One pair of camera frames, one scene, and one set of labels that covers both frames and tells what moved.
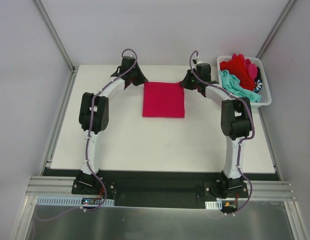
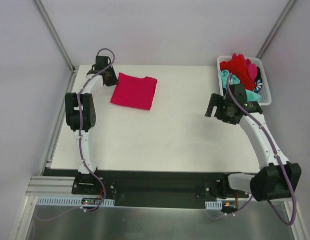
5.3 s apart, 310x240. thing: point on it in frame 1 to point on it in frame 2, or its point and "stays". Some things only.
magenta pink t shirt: x=163 y=99 to x=134 y=91
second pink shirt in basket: x=252 y=69 stays
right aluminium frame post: x=275 y=28 stays
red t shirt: x=238 y=66 stays
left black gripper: x=135 y=77 to x=109 y=78
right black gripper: x=190 y=81 to x=217 y=106
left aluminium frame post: x=54 y=36 stays
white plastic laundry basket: x=266 y=93 stays
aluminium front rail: x=62 y=186 stays
